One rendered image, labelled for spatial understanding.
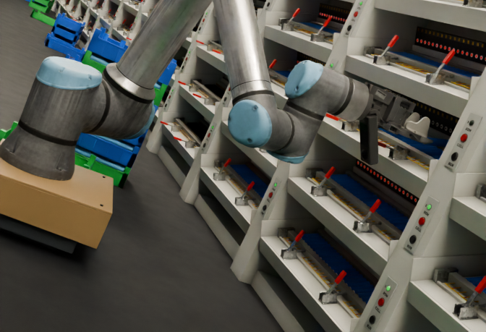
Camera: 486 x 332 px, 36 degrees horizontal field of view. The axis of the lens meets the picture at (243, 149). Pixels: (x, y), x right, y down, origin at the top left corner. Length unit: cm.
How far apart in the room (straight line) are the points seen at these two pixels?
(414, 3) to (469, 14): 25
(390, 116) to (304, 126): 21
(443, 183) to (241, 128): 44
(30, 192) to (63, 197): 7
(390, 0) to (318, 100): 58
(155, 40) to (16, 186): 49
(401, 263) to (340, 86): 40
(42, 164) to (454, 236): 96
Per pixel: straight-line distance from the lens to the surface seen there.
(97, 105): 191
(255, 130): 150
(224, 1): 163
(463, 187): 160
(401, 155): 182
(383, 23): 223
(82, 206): 180
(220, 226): 262
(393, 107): 171
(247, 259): 227
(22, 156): 188
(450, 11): 187
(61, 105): 186
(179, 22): 190
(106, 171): 270
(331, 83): 163
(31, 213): 182
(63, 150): 189
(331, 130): 210
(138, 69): 194
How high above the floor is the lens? 65
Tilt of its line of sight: 7 degrees down
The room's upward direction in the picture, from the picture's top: 25 degrees clockwise
